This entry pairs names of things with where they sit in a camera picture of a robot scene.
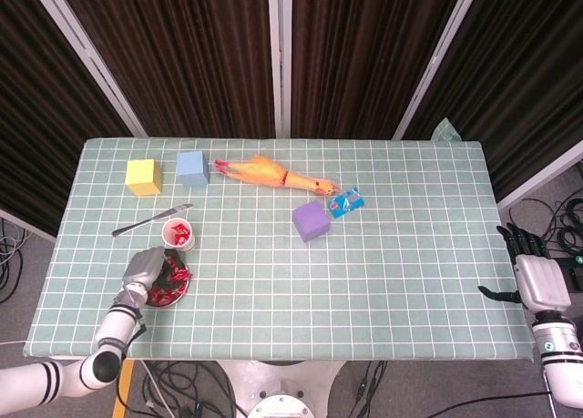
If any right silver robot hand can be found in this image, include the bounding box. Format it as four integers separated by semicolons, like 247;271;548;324
476;222;573;313

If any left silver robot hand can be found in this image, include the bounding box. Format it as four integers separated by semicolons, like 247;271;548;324
121;247;170;296

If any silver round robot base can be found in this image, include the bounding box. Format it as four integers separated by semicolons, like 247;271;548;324
218;361;347;418

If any white paper cup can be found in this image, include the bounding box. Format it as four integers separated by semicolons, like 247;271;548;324
161;217;197;253

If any black box with green light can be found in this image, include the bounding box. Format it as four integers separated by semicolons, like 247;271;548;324
562;252;583;296

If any metal bowl of red candies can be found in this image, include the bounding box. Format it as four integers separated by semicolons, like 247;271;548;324
144;249;192;309

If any silver table knife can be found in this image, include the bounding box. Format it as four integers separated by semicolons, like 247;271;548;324
111;203;195;238

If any yellow foam cube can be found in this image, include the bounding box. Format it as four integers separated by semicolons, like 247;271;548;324
125;158;163;198

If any light blue foam cube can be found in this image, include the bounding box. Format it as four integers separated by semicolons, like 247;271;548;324
175;150;211;189

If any yellow floor tape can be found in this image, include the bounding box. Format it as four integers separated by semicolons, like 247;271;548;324
111;360;137;418

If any orange rubber chicken toy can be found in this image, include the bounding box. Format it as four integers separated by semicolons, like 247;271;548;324
213;154;342;198

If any purple foam cube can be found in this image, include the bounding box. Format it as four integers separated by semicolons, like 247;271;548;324
291;199;332;244

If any green checked tablecloth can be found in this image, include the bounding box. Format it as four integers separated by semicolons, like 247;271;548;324
23;117;537;363

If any dark brown partition panel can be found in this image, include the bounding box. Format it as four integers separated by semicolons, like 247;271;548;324
291;0;468;140
54;0;277;139
403;0;583;200
0;0;133;237

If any blue snack packet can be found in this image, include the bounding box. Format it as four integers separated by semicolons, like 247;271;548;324
326;186;365;220

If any black floor cable bundle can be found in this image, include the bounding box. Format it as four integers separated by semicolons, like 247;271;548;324
113;358;250;418
505;160;583;258

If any white partition base rail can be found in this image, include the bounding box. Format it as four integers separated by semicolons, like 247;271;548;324
496;138;583;212
0;207;58;244

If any long black cable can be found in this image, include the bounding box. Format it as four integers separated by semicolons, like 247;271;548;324
425;393;559;418

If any grey floor cable bundle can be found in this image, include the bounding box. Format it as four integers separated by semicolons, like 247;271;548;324
0;217;31;305

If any black cable with inline plug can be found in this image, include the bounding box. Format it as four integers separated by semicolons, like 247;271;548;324
345;361;388;418

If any white partition frame post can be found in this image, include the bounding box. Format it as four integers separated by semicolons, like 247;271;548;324
267;0;292;139
26;0;149;139
392;0;485;140

